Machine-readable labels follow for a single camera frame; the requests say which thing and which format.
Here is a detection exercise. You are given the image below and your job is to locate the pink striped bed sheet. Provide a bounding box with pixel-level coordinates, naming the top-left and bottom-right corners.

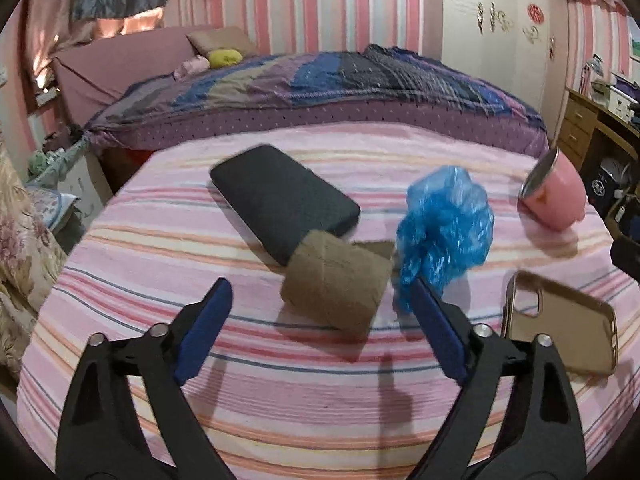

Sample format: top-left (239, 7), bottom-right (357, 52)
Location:
top-left (17, 124), bottom-right (639, 479)

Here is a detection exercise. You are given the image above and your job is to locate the floral curtain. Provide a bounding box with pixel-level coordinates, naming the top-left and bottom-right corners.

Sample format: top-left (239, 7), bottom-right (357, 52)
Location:
top-left (0, 148), bottom-right (66, 379)

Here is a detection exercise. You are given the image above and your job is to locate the blue plastic bag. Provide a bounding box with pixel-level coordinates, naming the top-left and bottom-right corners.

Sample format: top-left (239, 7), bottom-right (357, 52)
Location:
top-left (396, 166), bottom-right (495, 313)

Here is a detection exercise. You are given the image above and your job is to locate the pink mug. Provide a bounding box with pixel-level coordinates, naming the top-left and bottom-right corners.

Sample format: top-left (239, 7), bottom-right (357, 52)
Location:
top-left (518, 148), bottom-right (587, 232)

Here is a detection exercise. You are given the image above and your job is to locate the black box under desk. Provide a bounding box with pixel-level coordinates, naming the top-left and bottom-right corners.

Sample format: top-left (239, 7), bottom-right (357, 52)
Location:
top-left (586, 157), bottom-right (634, 218)

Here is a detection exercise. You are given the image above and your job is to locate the black rectangular case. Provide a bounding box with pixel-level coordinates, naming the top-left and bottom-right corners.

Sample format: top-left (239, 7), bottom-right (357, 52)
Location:
top-left (209, 144), bottom-right (360, 266)

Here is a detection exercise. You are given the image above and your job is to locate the wooden desk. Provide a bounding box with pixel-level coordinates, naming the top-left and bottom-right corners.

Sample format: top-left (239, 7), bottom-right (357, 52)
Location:
top-left (554, 89), bottom-right (639, 178)

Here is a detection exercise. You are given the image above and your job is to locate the white box on desk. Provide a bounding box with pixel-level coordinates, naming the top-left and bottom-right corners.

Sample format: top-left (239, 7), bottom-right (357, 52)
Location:
top-left (608, 87), bottom-right (638, 124)

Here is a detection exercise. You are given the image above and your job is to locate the pink sofa headboard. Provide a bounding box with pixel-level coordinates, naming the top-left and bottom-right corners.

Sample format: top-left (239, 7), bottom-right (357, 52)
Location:
top-left (52, 26), bottom-right (199, 126)

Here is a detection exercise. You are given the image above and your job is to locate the pink plush toy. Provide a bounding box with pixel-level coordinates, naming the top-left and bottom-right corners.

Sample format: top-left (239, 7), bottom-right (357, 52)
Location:
top-left (172, 55), bottom-right (210, 81)

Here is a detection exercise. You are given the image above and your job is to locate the yellow plush toy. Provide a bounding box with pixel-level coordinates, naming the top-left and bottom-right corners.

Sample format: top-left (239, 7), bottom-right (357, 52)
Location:
top-left (206, 49), bottom-right (243, 70)

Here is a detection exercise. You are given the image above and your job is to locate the purple quilted bed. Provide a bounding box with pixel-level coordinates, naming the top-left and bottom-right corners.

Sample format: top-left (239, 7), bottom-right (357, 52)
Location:
top-left (85, 44), bottom-right (549, 156)

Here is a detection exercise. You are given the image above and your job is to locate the brown pillow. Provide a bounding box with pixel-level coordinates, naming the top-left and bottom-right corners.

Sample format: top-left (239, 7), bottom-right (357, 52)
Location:
top-left (186, 27), bottom-right (259, 58)

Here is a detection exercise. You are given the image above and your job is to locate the white wardrobe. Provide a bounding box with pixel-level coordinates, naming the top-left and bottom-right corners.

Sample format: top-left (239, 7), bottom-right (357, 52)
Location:
top-left (442, 0), bottom-right (568, 134)

